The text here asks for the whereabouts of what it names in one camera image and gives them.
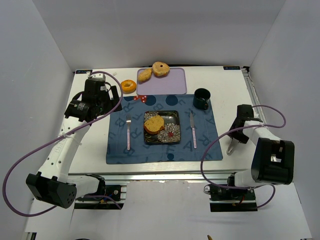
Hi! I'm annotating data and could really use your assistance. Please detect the speckled bagel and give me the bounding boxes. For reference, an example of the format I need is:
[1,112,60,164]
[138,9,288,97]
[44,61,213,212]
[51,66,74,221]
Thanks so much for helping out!
[152,61,170,77]

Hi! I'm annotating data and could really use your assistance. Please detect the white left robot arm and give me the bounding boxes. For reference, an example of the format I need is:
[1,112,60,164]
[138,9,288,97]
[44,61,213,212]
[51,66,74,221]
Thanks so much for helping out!
[26,71,122,209]

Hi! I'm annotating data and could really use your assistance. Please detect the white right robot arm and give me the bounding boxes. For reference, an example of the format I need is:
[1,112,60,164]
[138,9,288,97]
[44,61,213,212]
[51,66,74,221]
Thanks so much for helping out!
[226,104,295,188]

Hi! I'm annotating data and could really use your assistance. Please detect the knife with pink handle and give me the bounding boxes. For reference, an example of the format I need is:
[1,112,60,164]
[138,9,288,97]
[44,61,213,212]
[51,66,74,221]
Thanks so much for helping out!
[189,110,197,149]

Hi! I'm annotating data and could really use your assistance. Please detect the dark green mug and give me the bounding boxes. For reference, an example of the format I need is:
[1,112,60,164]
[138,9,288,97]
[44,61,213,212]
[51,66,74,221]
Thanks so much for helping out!
[193,88,211,110]

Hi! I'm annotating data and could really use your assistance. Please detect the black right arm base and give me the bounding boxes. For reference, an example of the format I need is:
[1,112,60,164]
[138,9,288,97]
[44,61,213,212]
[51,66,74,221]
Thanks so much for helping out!
[203,184,258,213]

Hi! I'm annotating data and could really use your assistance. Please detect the blue letter-print placemat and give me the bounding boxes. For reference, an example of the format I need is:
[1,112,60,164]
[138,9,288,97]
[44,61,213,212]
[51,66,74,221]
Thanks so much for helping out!
[106,94,223,165]

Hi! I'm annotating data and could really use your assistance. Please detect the silver metal tongs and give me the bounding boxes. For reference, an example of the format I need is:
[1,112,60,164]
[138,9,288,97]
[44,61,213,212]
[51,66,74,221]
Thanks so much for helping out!
[226,138,238,156]

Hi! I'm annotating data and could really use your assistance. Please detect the fork with pink handle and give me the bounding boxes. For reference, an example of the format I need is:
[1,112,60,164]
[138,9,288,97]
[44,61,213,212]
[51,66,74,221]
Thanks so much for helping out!
[126,114,131,151]

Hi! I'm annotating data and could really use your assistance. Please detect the small oval bread roll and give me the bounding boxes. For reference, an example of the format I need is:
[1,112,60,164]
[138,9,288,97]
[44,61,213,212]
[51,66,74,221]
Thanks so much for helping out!
[137,68,153,83]

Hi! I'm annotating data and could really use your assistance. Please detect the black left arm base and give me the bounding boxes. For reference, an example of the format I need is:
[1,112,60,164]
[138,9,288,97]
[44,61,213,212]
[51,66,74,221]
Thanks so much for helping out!
[74,173,127,210]

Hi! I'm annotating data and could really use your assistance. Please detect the orange sugared doughnut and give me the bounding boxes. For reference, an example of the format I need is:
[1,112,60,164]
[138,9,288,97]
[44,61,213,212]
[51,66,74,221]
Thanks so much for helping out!
[121,79,137,94]

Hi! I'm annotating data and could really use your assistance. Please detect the golden bread slice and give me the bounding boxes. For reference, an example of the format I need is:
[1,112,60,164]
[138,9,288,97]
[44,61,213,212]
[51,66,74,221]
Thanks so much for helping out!
[143,115,165,135]

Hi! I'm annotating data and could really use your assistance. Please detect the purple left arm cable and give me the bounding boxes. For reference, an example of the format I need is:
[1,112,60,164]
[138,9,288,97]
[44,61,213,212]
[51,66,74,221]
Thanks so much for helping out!
[2,71,123,216]

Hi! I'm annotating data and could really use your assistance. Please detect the lilac plastic tray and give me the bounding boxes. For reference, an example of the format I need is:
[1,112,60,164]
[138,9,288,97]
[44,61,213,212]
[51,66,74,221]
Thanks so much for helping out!
[136,67,187,95]

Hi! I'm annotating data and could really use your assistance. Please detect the aluminium table frame rail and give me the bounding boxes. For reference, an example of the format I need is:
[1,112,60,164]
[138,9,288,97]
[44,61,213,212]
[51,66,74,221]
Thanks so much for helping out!
[241,67,285,181]

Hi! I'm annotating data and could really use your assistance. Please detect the black floral square plate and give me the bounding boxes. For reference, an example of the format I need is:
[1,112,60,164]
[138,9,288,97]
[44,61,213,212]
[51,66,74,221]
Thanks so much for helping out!
[143,110,181,145]

